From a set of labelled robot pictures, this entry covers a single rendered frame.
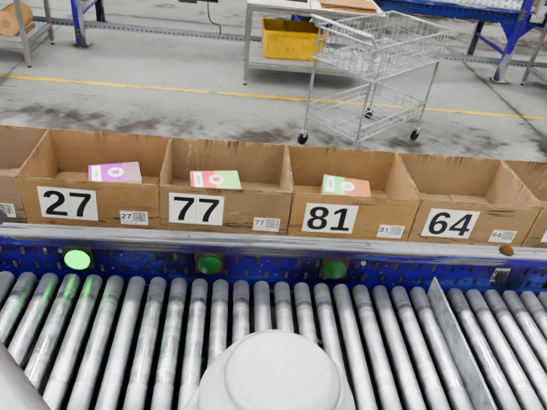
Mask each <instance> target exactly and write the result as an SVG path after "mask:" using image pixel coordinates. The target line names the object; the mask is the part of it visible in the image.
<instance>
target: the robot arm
mask: <svg viewBox="0 0 547 410"><path fill-rule="evenodd" d="M0 410H51V408H50V407H49V405H48V404H47V403H46V401H45V400H44V399H43V398H42V396H41V395H40V393H39V392H38V391H37V389H36V388H35V386H34V385H33V384H32V383H31V381H30V380H29V379H28V377H27V376H26V374H25V373H24V371H23V370H22V369H21V367H20V366H19V365H18V364H17V362H16V361H15V359H14V358H13V357H12V355H11V354H10V352H9V351H8V350H7V349H6V347H5V346H4V345H3V343H2V342H1V340H0ZM182 410H356V408H355V404H354V400H353V396H352V392H351V390H350V387H349V385H348V381H347V379H346V377H345V376H344V373H343V371H342V370H341V368H340V367H339V366H338V365H337V364H336V363H335V362H333V361H332V359H331V358H330V357H329V356H328V355H327V354H326V353H325V352H324V351H323V350H322V349H321V348H320V347H319V346H318V345H316V344H315V343H314V342H312V341H310V340H309V339H307V338H305V337H303V336H300V335H298V334H293V333H290V332H287V331H284V330H278V329H267V330H261V331H258V332H255V333H252V334H249V335H247V336H245V337H244V338H241V339H239V340H238V341H237V342H235V343H234V344H232V345H231V346H230V347H228V348H227V349H226V350H224V351H223V352H222V353H221V354H220V355H219V356H218V357H217V358H216V359H215V360H214V361H213V362H212V363H211V364H210V365H209V367H208V368H207V369H206V371H205V373H204V375H203V377H202V379H201V382H200V384H199V388H198V389H197V390H196V391H195V392H194V393H193V395H192V396H191V397H190V399H189V400H188V402H187V403H186V405H185V406H184V408H183V409H182Z"/></svg>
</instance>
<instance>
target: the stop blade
mask: <svg viewBox="0 0 547 410"><path fill-rule="evenodd" d="M427 298H428V300H429V303H430V305H431V308H432V310H433V312H434V314H435V318H436V319H437V321H438V324H439V326H440V329H441V331H442V334H443V335H444V339H445V341H446V343H447V345H448V347H449V350H450V353H451V355H452V357H453V360H454V363H455V365H456V366H457V370H458V372H459V374H460V376H461V379H462V381H463V384H464V386H465V388H466V391H467V394H468V395H469V397H470V401H471V403H472V405H473V407H474V410H497V409H496V407H495V405H494V403H493V401H492V398H491V396H490V394H489V393H488V389H487V387H486V386H485V384H484V380H483V378H482V377H481V375H480V373H479V370H478V368H477V366H476V364H475V362H474V359H473V357H472V355H471V353H470V350H469V348H468V346H467V345H466V342H465V339H464V338H463V336H462V333H461V330H460V329H459V327H458V325H457V322H456V320H455V318H454V316H453V314H452V312H451V309H450V307H449V305H448V303H447V300H446V298H445V297H444V294H443V292H442V289H441V288H440V285H439V283H438V281H437V279H436V277H434V278H433V281H432V283H431V286H430V288H429V290H428V292H427Z"/></svg>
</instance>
